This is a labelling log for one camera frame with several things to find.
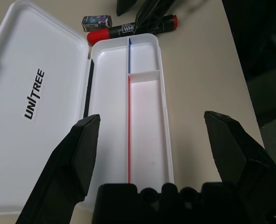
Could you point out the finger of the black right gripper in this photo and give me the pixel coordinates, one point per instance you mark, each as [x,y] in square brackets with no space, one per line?
[125,5]
[151,11]

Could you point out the black red whiteboard marker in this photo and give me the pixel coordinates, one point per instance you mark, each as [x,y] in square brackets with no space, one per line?
[100,35]

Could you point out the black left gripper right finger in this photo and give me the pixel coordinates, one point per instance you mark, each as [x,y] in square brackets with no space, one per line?
[240,149]

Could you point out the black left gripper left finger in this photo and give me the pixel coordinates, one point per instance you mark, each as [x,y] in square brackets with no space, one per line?
[70,163]

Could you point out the white plastic pencil case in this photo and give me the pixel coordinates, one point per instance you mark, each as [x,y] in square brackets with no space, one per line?
[35,58]

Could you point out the small dark printed eraser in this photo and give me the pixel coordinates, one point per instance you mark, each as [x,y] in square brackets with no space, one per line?
[95,22]

